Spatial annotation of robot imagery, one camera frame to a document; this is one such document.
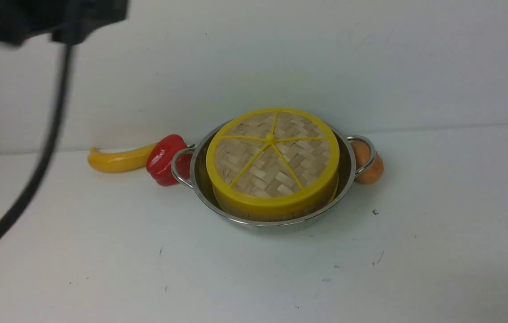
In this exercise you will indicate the yellow woven bamboo steamer lid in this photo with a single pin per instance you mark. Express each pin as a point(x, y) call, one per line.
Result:
point(285, 154)

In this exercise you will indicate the yellow rimmed bamboo steamer basket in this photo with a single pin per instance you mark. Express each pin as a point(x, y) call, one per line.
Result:
point(278, 213)

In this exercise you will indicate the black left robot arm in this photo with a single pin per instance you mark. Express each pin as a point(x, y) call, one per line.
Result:
point(66, 21)

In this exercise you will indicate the red bell pepper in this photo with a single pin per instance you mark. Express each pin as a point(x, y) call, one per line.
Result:
point(158, 164)

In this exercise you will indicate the yellow banana-shaped squash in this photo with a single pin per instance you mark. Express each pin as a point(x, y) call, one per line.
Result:
point(119, 162)

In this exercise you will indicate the stainless steel two-handled pot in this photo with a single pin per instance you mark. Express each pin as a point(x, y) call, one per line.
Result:
point(201, 184)

